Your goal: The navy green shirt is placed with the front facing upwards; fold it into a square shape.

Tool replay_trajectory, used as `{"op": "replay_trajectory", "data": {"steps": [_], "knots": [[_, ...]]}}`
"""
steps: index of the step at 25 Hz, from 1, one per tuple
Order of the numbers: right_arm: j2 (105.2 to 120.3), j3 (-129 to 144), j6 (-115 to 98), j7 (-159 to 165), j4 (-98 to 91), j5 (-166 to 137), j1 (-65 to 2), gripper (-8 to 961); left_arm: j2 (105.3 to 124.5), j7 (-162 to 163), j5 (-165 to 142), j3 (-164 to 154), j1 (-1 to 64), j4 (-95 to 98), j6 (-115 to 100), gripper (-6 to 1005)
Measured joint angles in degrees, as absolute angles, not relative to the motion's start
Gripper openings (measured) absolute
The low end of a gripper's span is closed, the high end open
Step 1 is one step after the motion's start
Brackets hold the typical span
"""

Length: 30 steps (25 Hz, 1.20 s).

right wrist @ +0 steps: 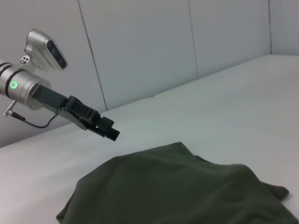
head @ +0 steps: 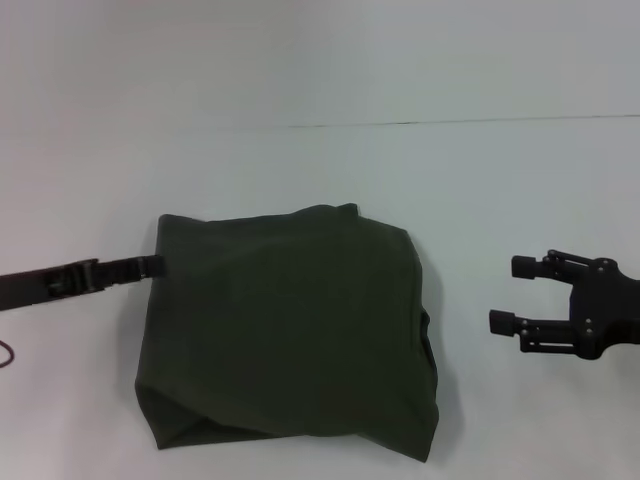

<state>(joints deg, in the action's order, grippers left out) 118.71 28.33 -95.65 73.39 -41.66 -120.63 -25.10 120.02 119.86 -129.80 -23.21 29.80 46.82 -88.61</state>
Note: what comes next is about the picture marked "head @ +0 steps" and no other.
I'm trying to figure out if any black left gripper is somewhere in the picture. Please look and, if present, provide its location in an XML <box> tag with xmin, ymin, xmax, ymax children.
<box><xmin>0</xmin><ymin>253</ymin><xmax>165</xmax><ymax>312</ymax></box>

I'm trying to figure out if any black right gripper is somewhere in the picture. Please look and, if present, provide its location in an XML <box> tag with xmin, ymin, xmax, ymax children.
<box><xmin>488</xmin><ymin>249</ymin><xmax>640</xmax><ymax>362</ymax></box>

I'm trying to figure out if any dark green FREE shirt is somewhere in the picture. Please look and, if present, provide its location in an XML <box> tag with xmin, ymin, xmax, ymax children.
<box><xmin>134</xmin><ymin>202</ymin><xmax>442</xmax><ymax>450</ymax></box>

